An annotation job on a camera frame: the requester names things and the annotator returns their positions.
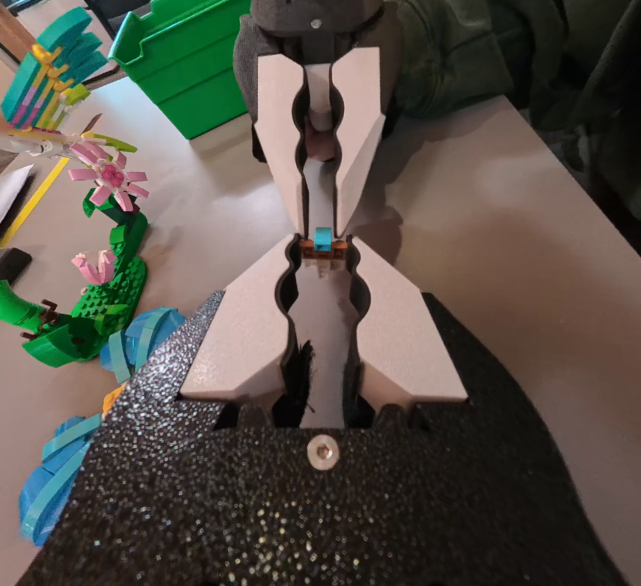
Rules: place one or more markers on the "colourful lego bird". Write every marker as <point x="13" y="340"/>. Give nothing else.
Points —
<point x="60" y="55"/>

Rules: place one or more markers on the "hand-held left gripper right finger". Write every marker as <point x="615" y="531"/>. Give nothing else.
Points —
<point x="410" y="345"/>

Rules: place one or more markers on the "person's green hoodie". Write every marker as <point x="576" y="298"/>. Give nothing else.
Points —
<point x="591" y="95"/>

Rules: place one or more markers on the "person's right forearm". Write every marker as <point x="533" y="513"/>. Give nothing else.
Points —
<point x="460" y="45"/>

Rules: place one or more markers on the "brown lego plate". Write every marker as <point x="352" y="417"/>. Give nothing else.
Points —
<point x="308" y="251"/>

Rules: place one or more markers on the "green lego plant pink flowers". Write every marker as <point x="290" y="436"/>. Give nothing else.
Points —
<point x="100" y="305"/>

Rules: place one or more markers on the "green plastic bin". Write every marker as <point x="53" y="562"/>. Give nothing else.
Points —
<point x="200" y="85"/>

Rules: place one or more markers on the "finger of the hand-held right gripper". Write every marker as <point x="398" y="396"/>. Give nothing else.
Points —
<point x="360" y="135"/>
<point x="278" y="145"/>

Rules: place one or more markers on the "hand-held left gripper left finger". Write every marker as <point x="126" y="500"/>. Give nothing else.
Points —
<point x="235" y="345"/>

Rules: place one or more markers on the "white flat pad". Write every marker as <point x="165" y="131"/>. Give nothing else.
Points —
<point x="12" y="190"/>

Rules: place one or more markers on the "yellow tape strip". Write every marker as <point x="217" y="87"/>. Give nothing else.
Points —
<point x="35" y="200"/>

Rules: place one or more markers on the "blue lego flower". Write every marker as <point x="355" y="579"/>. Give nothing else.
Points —
<point x="140" y="340"/>

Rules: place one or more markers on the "person's right hand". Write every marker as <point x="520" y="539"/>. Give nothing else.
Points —
<point x="320" y="143"/>

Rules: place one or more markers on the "black flat box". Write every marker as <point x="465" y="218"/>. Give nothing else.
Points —
<point x="12" y="265"/>

